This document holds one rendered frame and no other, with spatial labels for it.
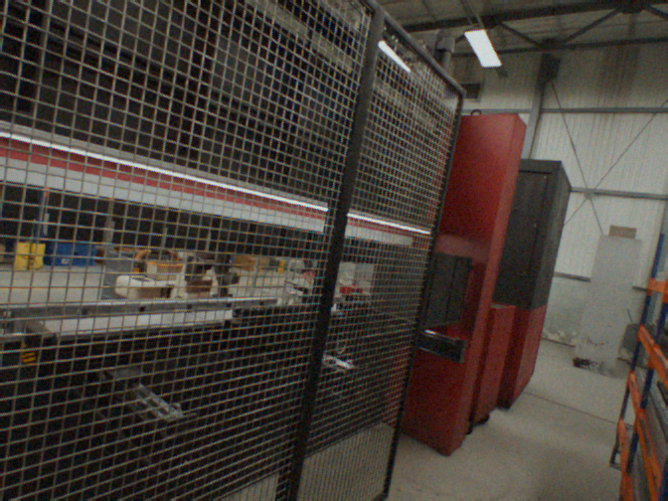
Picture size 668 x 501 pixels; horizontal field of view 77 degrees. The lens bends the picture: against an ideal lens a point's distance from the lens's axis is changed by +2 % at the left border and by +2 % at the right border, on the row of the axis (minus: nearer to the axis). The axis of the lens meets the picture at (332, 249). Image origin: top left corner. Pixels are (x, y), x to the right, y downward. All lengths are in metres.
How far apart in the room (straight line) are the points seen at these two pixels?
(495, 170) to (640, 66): 6.86
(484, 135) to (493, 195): 0.41
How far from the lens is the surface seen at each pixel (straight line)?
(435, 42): 3.02
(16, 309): 1.59
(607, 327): 7.15
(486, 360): 3.40
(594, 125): 9.33
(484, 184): 3.00
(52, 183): 1.54
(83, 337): 1.30
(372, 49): 1.30
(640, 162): 9.15
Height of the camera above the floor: 1.37
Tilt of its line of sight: 3 degrees down
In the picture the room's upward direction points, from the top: 10 degrees clockwise
